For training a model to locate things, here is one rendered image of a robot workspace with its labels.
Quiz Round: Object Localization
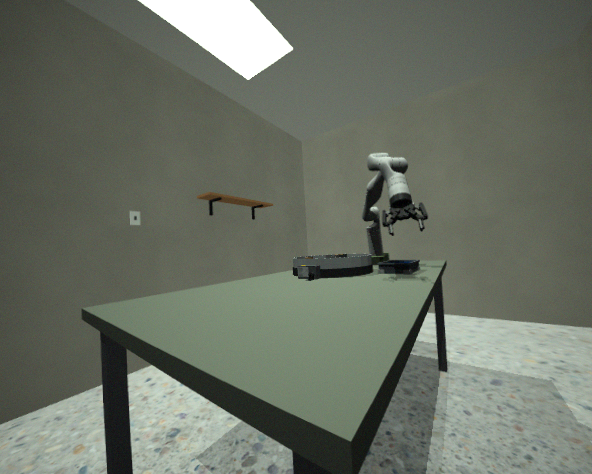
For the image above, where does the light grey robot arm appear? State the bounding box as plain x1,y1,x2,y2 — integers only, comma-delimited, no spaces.
362,153,410,256

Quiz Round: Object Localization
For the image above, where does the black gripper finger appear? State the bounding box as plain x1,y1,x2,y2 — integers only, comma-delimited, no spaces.
404,202,428,231
382,208,400,236

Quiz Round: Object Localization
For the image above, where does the grey round turntable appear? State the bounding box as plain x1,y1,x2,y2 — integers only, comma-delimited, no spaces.
293,254,373,281

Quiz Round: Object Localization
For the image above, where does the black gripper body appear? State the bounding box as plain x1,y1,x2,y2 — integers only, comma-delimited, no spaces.
390,193,415,221

